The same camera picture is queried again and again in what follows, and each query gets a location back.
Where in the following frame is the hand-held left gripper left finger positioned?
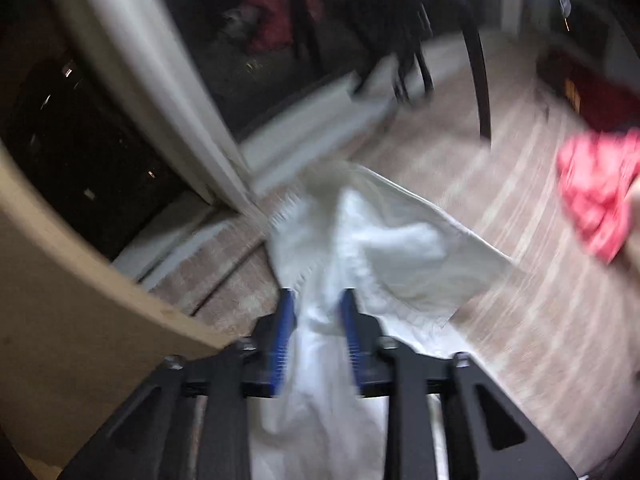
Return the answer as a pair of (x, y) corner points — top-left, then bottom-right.
(60, 288), (296, 480)

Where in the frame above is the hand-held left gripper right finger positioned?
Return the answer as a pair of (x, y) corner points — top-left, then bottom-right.
(342, 290), (576, 480)

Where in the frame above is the white garment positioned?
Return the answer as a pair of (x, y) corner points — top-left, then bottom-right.
(250, 162), (516, 480)

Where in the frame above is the wooden cabinet panel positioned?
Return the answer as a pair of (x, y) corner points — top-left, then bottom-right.
(0, 145), (231, 466)

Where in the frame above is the black tripod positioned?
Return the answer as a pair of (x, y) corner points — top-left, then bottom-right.
(350, 0), (493, 143)

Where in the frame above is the pink garment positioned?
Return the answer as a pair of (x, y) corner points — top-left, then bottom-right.
(556, 130), (640, 265)

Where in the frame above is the dark red garment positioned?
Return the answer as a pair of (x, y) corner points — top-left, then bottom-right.
(537, 45), (640, 133)

